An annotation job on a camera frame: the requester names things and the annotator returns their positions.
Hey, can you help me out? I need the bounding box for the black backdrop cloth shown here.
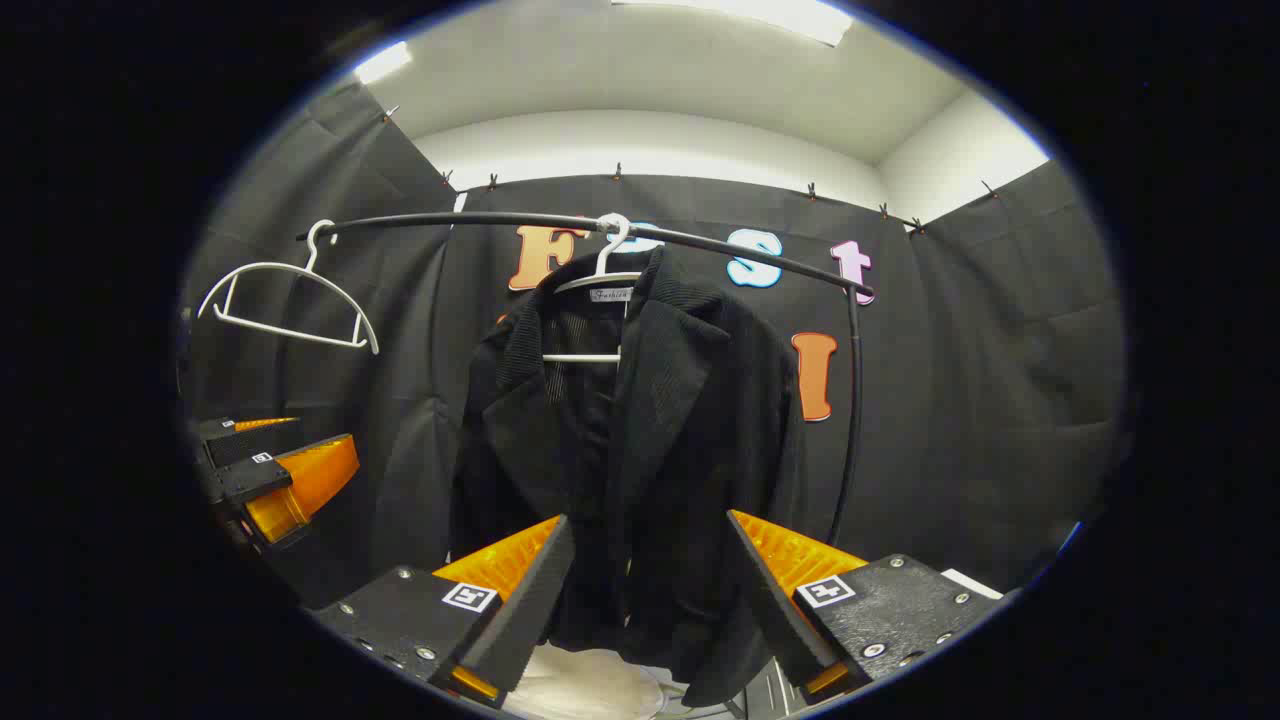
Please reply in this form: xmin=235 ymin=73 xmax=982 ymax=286
xmin=180 ymin=80 xmax=1126 ymax=611

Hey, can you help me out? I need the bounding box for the black clothes rack rail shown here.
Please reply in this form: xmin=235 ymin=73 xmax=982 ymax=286
xmin=296 ymin=211 xmax=876 ymax=546

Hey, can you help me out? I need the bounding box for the grey ribbed panel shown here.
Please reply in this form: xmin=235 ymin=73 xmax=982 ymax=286
xmin=745 ymin=660 xmax=801 ymax=720

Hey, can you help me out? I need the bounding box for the long ceiling light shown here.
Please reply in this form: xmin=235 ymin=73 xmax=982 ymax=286
xmin=612 ymin=0 xmax=853 ymax=47

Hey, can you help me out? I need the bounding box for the row of small backdrop clips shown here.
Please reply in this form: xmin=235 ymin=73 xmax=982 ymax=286
xmin=380 ymin=105 xmax=1001 ymax=236

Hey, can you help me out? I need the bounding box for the black ribbed jacket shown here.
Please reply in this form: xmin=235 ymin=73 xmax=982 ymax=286
xmin=447 ymin=245 xmax=809 ymax=709

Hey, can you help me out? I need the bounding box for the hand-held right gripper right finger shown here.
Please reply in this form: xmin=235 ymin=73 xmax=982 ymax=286
xmin=725 ymin=508 xmax=1006 ymax=706

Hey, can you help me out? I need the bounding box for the small ceiling light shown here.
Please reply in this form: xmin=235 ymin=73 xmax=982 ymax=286
xmin=352 ymin=40 xmax=413 ymax=86

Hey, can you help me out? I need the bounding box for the white clothes hanger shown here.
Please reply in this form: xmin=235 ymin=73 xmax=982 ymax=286
xmin=543 ymin=212 xmax=646 ymax=364
xmin=197 ymin=219 xmax=381 ymax=356

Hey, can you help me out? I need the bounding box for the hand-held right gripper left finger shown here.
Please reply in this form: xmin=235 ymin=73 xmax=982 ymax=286
xmin=310 ymin=513 xmax=578 ymax=711

